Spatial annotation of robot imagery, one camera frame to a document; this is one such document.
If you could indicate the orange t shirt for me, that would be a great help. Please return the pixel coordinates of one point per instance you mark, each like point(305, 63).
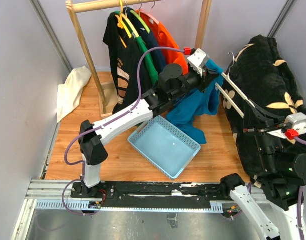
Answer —
point(165, 39)

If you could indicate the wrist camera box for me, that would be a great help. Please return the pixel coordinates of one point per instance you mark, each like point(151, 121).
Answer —
point(197, 60)
point(293, 126)

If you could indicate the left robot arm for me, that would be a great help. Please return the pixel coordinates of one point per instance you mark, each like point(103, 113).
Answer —
point(172, 84)

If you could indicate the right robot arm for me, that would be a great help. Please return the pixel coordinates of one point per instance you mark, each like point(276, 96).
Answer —
point(285, 175)

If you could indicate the light blue plastic basket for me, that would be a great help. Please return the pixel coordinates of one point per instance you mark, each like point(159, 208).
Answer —
point(165, 146)

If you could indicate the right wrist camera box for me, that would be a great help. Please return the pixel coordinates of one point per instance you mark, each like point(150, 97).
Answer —
point(293, 126)

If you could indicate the cream white cloth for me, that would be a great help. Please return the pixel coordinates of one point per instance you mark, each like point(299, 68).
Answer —
point(69, 93)

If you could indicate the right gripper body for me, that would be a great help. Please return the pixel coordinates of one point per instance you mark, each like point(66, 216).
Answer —
point(263, 130)

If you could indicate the teal blue t shirt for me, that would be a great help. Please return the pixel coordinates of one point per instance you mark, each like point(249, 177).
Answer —
point(194, 104)

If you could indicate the aluminium rail frame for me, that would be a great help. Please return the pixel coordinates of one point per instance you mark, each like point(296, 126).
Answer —
point(55, 195)

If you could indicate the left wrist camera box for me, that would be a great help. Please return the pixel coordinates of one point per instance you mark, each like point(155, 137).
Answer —
point(197, 60)

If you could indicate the wooden clothes rack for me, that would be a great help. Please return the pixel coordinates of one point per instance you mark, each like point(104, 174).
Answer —
point(104, 84)

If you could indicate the yellow hanger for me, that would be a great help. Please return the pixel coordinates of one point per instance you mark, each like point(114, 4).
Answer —
point(121, 24)

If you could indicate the pink plastic hanger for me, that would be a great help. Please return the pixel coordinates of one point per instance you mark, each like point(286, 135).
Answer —
point(152, 18)

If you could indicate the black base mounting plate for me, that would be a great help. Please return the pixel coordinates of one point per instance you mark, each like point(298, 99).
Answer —
point(152, 195)

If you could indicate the black printed t shirt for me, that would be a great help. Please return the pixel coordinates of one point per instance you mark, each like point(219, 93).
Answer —
point(124, 55)

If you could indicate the lime green hanger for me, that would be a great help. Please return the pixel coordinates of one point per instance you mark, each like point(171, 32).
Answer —
point(140, 20)

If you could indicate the black floral blanket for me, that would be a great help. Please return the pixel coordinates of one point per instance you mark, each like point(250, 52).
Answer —
point(265, 78)

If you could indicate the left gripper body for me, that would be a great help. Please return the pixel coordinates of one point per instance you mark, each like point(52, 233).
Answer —
point(194, 80)

